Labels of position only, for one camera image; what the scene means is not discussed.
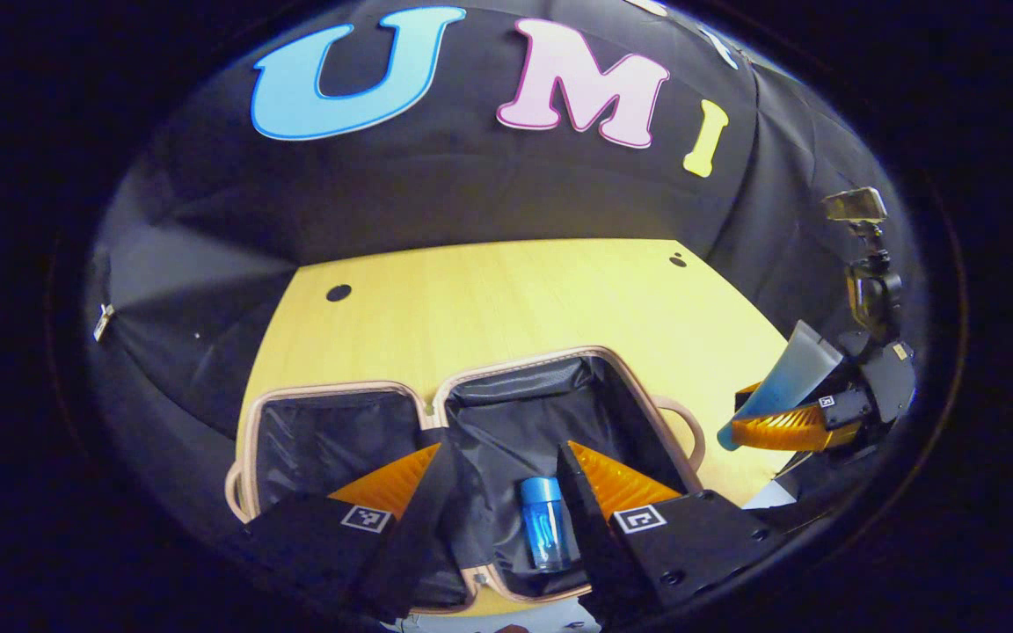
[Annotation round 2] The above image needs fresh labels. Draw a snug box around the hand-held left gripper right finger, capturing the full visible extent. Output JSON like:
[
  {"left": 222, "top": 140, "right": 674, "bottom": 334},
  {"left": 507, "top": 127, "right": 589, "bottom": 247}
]
[{"left": 557, "top": 440, "right": 784, "bottom": 622}]

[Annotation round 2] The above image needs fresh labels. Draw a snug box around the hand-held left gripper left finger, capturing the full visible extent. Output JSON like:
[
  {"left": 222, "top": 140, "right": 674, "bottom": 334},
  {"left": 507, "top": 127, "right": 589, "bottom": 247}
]
[{"left": 234, "top": 442, "right": 459, "bottom": 621}]

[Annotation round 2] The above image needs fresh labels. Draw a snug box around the white blue gradient tube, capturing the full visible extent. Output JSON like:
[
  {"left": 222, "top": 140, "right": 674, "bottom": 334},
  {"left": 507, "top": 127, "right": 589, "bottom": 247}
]
[{"left": 717, "top": 320, "right": 844, "bottom": 452}]

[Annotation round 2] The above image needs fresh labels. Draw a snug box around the small blue bottle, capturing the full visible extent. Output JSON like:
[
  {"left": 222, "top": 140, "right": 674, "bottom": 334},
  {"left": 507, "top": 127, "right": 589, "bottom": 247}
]
[{"left": 519, "top": 477, "right": 572, "bottom": 573}]

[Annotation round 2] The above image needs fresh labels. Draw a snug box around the pink suitcase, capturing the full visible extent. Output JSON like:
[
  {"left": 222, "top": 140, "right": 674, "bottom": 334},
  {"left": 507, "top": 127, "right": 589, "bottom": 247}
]
[{"left": 225, "top": 346, "right": 708, "bottom": 616}]

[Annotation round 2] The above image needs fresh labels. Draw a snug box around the black backdrop cloth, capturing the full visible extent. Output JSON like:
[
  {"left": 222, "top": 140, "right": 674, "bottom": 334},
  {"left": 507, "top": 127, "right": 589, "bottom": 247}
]
[{"left": 84, "top": 0, "right": 921, "bottom": 546}]

